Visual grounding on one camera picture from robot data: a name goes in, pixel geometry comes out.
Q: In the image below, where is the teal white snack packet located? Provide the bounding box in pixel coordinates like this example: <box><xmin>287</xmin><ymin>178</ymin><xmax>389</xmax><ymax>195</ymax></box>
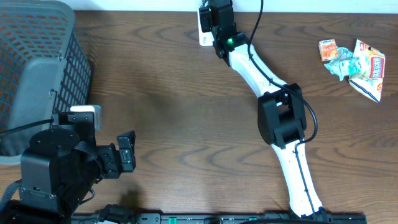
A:
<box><xmin>324</xmin><ymin>47</ymin><xmax>357</xmax><ymax>82</ymax></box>

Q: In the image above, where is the dark grey plastic basket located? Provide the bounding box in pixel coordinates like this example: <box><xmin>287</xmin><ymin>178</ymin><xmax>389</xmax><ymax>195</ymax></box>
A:
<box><xmin>0</xmin><ymin>0</ymin><xmax>93</xmax><ymax>165</ymax></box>

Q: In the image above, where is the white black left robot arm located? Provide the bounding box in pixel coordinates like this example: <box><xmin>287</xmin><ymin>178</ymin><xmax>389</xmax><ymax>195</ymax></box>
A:
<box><xmin>1</xmin><ymin>112</ymin><xmax>136</xmax><ymax>223</ymax></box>

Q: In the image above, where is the small teal candy box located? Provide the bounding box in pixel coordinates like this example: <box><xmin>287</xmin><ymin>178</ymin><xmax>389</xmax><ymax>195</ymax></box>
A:
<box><xmin>339</xmin><ymin>57</ymin><xmax>369</xmax><ymax>77</ymax></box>

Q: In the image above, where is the small orange candy box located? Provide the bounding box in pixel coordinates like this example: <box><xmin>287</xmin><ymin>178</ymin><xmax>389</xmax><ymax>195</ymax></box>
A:
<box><xmin>318</xmin><ymin>39</ymin><xmax>338</xmax><ymax>62</ymax></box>

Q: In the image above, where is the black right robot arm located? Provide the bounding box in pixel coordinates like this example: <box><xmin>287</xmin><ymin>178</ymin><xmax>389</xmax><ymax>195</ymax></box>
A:
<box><xmin>197</xmin><ymin>0</ymin><xmax>323</xmax><ymax>220</ymax></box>

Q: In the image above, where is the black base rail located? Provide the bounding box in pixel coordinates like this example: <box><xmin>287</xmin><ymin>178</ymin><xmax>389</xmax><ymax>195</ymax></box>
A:
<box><xmin>71</xmin><ymin>212</ymin><xmax>368</xmax><ymax>224</ymax></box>

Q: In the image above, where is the white barcode scanner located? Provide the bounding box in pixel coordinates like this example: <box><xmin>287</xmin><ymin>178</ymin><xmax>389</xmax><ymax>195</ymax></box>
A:
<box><xmin>197</xmin><ymin>6</ymin><xmax>214</xmax><ymax>47</ymax></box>

